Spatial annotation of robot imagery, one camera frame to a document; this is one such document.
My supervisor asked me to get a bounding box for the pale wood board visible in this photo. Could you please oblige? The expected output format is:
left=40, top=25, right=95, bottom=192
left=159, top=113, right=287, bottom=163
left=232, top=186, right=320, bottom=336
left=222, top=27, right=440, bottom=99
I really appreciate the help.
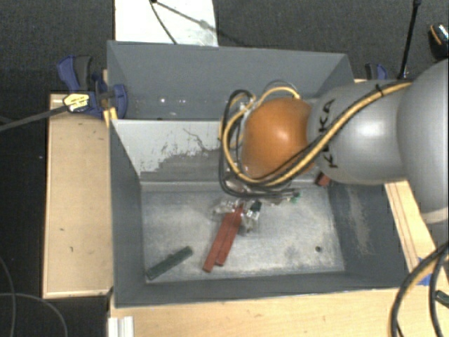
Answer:
left=42, top=90, right=115, bottom=300

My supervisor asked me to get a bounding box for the grey metal bin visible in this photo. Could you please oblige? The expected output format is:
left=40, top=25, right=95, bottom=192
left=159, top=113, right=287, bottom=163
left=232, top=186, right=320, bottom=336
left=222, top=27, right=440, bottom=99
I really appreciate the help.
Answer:
left=106, top=40, right=410, bottom=308

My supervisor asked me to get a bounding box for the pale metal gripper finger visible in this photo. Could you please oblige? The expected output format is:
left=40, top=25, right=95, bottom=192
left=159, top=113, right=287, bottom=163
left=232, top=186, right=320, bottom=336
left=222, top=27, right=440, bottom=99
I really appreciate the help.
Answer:
left=242, top=209, right=261, bottom=234
left=212, top=199, right=240, bottom=218

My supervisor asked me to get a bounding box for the dark green flat block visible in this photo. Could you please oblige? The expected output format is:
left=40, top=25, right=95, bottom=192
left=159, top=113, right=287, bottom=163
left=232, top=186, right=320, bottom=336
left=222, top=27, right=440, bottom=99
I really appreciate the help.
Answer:
left=145, top=246, right=194, bottom=282

